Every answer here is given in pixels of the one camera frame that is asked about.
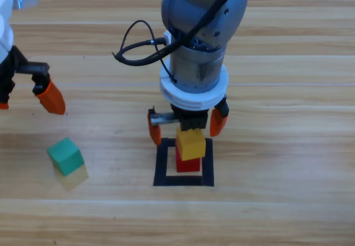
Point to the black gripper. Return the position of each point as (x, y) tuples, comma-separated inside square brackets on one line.
[(194, 118), (8, 71)]

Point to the yellow wooden block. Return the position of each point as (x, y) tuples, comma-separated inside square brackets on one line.
[(191, 146)]

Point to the red wooden block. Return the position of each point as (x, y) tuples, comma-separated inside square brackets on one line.
[(188, 165)]

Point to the green wooden block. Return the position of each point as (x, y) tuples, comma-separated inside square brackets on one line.
[(66, 157)]

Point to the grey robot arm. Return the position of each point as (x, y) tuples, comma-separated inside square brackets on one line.
[(199, 7)]

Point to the black tape square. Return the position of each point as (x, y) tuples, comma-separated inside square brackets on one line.
[(161, 168)]

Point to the white wrist mount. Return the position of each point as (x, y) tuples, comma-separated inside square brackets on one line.
[(4, 32), (194, 100)]

